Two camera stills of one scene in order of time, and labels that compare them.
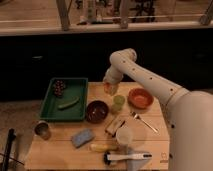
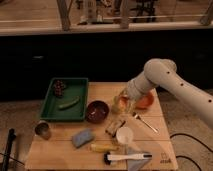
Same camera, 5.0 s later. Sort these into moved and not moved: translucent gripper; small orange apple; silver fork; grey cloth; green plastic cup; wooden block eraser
Moved: small orange apple; translucent gripper
Not moved: wooden block eraser; grey cloth; silver fork; green plastic cup
